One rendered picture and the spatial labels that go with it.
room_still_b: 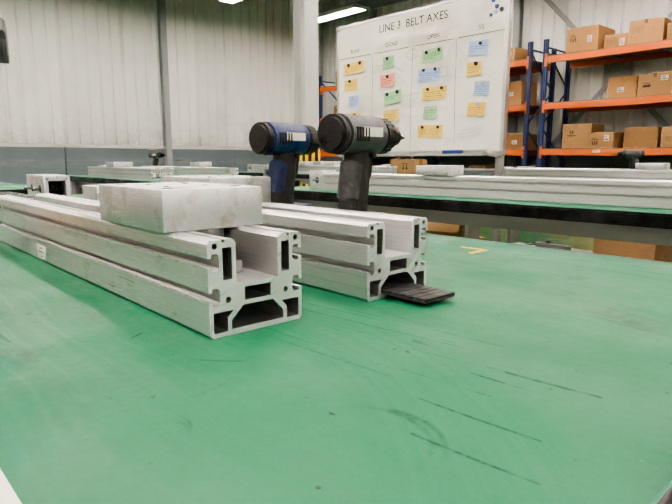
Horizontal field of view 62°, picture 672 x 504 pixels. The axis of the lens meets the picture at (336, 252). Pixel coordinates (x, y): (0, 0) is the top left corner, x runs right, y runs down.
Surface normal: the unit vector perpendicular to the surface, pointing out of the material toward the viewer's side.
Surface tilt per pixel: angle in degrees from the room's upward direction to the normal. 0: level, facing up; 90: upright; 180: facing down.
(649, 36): 95
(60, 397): 0
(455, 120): 90
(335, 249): 90
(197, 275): 90
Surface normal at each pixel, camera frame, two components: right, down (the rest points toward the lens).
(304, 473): 0.00, -0.99
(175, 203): 0.67, 0.12
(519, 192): -0.71, 0.11
